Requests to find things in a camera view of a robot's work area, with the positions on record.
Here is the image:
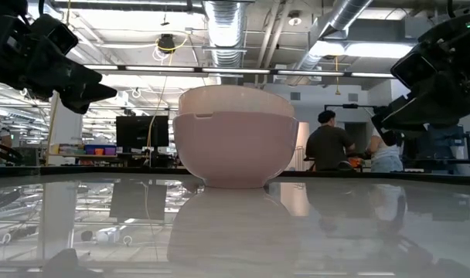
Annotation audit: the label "yellow cable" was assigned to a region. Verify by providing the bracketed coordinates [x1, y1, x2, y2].
[145, 34, 190, 168]

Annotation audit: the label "large pale pink bowl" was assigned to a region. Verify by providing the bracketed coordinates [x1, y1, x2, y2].
[172, 111, 300, 190]

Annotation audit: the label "white column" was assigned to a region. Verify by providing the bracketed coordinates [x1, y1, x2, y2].
[48, 91, 84, 168]

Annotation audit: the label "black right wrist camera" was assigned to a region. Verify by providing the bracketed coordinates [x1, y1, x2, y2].
[390, 49, 439, 90]

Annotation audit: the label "black ceiling cable reel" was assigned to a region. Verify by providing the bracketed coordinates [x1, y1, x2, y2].
[157, 33, 176, 54]

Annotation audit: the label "silver smooth air duct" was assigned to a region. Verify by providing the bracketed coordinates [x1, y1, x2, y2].
[295, 0, 374, 71]

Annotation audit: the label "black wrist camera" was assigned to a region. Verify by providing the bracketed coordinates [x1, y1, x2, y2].
[28, 13, 80, 56]
[390, 49, 439, 90]

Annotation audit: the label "black computer monitor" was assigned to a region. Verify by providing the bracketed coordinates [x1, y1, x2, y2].
[115, 115, 170, 150]

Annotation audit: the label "colourful storage bins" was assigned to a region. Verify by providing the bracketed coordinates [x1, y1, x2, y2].
[58, 143, 118, 157]

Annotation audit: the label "black robot station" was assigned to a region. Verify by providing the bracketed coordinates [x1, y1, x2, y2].
[401, 122, 470, 174]

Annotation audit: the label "long ceiling light strip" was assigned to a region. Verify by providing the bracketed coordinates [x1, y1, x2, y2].
[83, 64, 395, 79]

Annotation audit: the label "silver ribbed air duct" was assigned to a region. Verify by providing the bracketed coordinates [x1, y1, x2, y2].
[203, 0, 247, 70]

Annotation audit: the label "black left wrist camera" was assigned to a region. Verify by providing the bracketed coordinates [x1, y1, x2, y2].
[28, 13, 80, 56]

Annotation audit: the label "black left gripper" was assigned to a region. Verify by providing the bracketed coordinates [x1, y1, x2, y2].
[0, 0, 118, 115]

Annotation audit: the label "black metal table frame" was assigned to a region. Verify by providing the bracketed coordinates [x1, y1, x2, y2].
[0, 164, 470, 185]

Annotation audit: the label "salmon pink bowl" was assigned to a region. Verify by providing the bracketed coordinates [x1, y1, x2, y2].
[178, 84, 297, 119]

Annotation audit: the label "black blurry bracket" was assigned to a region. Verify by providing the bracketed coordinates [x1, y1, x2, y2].
[43, 247, 101, 278]

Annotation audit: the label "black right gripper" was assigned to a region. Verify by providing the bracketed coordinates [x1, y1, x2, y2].
[372, 7, 470, 133]

